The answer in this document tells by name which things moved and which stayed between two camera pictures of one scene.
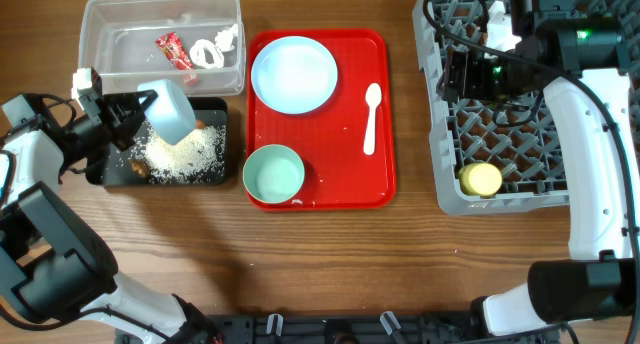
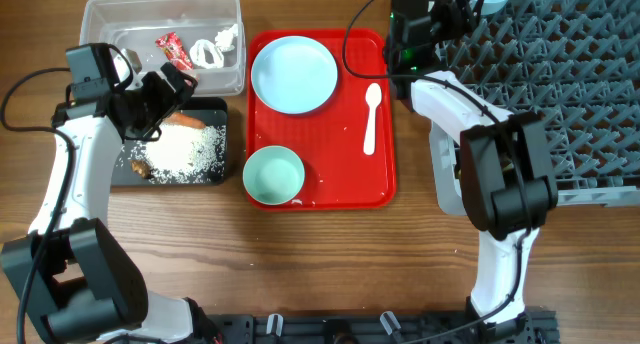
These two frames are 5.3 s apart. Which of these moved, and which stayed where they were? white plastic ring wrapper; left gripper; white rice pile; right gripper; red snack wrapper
Moved: right gripper; left gripper
Stayed: white plastic ring wrapper; white rice pile; red snack wrapper
